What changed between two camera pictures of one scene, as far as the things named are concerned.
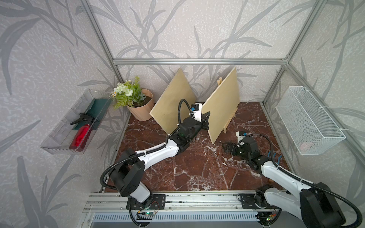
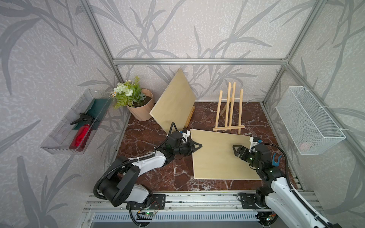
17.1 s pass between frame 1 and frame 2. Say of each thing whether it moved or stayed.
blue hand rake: stayed
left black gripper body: moved
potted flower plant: stayed
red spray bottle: stayed
